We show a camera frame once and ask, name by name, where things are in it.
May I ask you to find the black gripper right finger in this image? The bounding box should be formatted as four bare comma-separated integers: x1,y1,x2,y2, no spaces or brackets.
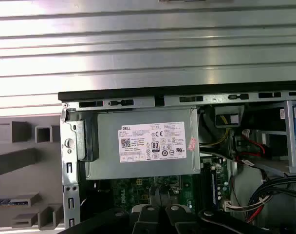
165,205,269,234

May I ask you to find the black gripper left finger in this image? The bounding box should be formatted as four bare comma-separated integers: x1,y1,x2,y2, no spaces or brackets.
62,205,167,234

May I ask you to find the green motherboard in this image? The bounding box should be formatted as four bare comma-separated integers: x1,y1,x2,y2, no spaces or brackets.
89,158,233,220

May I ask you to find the black RAM slot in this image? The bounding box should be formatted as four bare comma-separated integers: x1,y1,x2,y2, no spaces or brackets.
202,159,212,213

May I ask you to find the grey power supply unit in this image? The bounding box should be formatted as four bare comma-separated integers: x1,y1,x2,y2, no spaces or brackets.
86,107,202,181

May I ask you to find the black PC case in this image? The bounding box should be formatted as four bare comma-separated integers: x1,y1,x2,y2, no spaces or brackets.
57,82,296,234

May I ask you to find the green RAM stick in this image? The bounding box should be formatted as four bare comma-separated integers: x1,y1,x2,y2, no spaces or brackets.
0,198,29,207

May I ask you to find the grey parts rack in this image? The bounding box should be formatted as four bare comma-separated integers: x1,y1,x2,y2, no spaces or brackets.
0,114,66,231

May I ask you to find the silver drive cage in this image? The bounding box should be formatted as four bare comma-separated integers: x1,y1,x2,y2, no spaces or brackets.
245,99,296,176

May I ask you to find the black cable bundle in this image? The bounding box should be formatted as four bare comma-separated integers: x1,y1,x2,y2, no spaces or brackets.
245,175,296,222

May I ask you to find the yellow wire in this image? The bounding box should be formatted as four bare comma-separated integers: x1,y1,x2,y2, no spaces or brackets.
201,116,231,147

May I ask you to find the red wire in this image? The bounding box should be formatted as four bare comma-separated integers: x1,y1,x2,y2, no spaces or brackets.
249,139,268,157

